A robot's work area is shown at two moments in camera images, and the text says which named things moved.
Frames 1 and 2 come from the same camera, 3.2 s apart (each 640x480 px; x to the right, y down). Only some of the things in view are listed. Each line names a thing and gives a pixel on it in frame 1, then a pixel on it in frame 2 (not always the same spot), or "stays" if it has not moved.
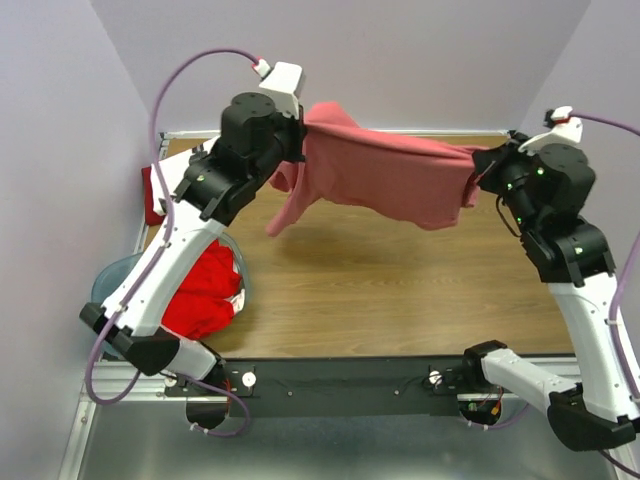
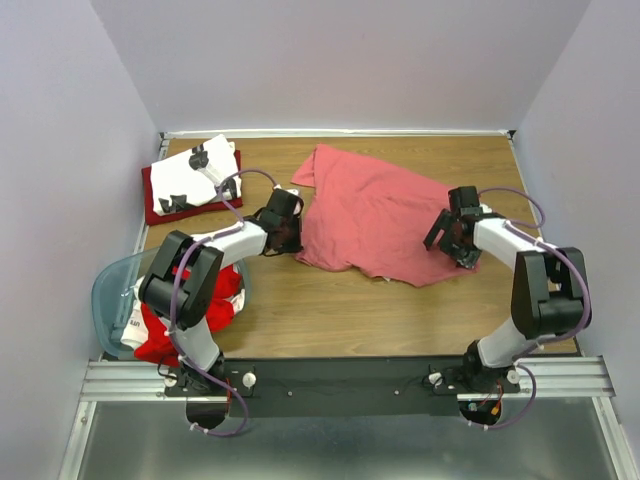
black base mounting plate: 410,386 stays
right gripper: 490,161 -> 465,257
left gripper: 298,131 -> 296,246
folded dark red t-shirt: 151,216 stays
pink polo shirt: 411,181 -> 358,215
